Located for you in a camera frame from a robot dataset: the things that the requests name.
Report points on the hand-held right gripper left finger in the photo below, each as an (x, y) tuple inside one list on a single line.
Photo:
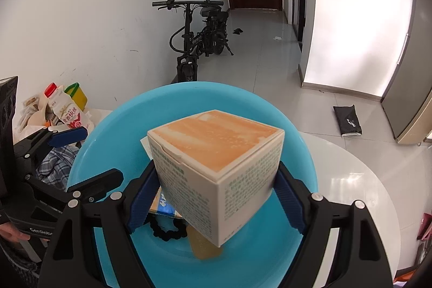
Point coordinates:
[(141, 203)]

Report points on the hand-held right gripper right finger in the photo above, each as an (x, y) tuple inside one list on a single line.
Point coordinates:
[(287, 203)]

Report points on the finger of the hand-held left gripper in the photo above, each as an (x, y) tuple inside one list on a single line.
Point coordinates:
[(98, 183), (67, 137)]

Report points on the blue plastic basin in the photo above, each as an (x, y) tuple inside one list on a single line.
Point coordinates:
[(297, 153)]

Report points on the orange translucent soap box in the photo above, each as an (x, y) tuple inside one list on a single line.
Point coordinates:
[(204, 246)]

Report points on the cream box with orange face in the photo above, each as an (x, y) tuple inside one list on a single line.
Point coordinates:
[(219, 170)]

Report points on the person's left forearm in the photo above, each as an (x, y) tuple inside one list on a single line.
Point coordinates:
[(13, 269)]

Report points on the person's left hand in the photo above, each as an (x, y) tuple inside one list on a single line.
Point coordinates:
[(11, 233)]

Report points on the gold and blue packet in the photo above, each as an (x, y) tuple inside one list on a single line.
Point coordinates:
[(165, 205)]

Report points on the red capped milk bottle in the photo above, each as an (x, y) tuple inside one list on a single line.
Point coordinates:
[(65, 111)]

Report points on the plaid cloth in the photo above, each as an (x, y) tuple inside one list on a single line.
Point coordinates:
[(55, 165)]

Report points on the yellow bottle with green cap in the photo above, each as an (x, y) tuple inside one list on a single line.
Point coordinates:
[(79, 97)]

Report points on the white paper card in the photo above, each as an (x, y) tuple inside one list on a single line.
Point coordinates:
[(145, 148)]

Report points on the black flat bag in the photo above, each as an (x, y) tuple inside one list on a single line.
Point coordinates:
[(347, 121)]

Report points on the pink item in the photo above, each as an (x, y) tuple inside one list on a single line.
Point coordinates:
[(426, 227)]

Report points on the black folding bicycle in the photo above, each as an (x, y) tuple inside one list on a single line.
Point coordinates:
[(199, 35)]

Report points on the small black item on floor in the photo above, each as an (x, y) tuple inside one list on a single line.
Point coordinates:
[(238, 31)]

